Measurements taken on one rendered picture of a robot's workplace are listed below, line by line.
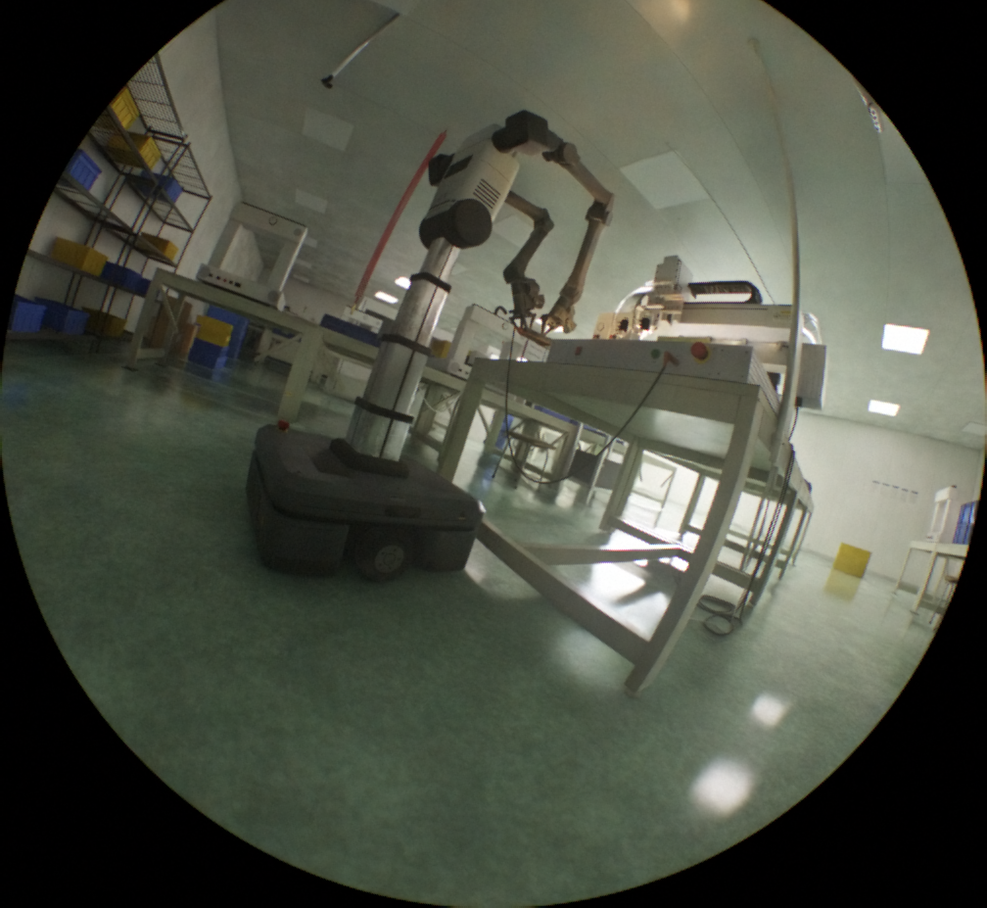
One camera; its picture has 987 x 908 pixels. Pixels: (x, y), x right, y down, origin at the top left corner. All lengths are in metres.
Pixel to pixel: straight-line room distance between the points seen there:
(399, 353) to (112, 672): 0.98
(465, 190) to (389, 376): 0.61
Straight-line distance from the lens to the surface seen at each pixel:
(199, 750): 0.58
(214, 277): 2.88
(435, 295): 1.08
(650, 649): 0.85
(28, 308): 2.52
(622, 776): 0.74
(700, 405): 0.83
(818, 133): 2.81
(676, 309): 1.42
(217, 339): 4.61
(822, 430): 8.45
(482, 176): 1.19
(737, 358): 0.89
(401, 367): 1.02
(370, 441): 1.01
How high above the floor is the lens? 0.51
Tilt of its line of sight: 1 degrees up
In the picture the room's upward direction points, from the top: 19 degrees clockwise
